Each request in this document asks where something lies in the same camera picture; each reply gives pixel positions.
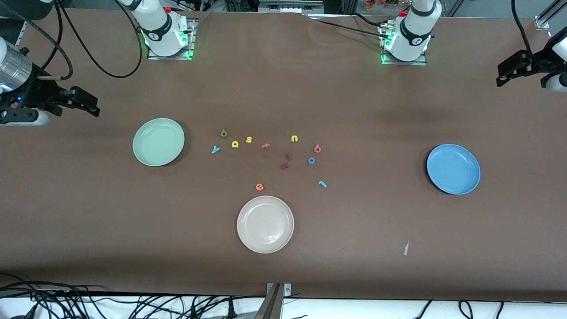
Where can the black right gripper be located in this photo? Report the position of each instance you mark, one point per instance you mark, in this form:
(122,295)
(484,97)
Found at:
(32,92)

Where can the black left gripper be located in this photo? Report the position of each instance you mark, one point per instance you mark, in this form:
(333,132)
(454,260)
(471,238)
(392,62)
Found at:
(538,61)

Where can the teal foam letter y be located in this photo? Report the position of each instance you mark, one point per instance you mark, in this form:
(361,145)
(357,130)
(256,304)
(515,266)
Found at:
(215,149)

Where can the light green plate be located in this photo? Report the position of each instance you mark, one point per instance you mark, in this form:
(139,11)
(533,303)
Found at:
(158,141)

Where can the blue plate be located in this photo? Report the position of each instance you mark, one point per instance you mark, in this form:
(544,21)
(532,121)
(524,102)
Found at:
(454,170)

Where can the brown table cover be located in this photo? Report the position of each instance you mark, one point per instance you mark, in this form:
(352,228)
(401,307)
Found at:
(133,230)

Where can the orange artificial flowers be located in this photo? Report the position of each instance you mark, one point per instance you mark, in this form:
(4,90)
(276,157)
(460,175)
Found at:
(381,3)

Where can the small white paper scrap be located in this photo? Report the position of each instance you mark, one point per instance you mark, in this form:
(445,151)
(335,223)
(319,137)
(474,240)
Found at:
(406,248)

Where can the dark red foam letter k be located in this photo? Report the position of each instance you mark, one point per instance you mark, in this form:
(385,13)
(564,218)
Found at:
(285,166)

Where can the beige plate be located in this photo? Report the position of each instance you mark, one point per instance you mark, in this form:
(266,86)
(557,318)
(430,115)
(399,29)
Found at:
(266,224)

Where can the grey metal bar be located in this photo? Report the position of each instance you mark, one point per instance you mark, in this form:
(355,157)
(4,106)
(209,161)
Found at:
(270,305)

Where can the aluminium frame profile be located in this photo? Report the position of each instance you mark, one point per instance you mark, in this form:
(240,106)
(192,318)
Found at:
(547,15)
(22,33)

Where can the aluminium frame rack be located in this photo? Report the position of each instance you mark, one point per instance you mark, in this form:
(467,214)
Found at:
(290,5)

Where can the grey metal bracket plate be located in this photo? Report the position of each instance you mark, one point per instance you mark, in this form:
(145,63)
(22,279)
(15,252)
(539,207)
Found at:
(288,288)

